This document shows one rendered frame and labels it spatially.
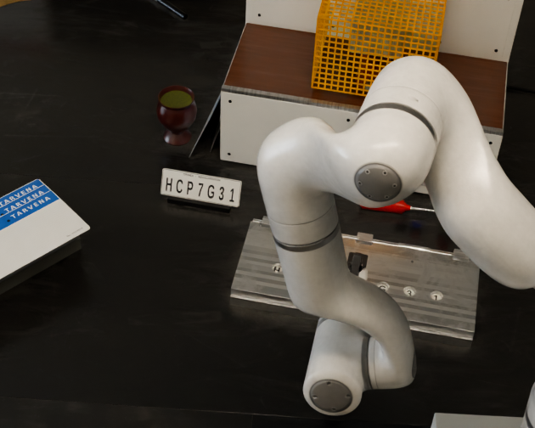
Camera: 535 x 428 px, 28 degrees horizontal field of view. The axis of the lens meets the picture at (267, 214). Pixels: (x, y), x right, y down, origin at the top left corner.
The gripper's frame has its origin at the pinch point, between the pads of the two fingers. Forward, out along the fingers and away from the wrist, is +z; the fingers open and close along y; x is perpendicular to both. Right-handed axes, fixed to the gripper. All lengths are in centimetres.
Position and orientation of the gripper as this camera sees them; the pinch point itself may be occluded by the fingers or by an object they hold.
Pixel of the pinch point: (356, 269)
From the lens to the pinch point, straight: 177.6
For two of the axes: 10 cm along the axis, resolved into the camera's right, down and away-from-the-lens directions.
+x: 9.8, 1.6, -1.1
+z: 1.8, -5.2, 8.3
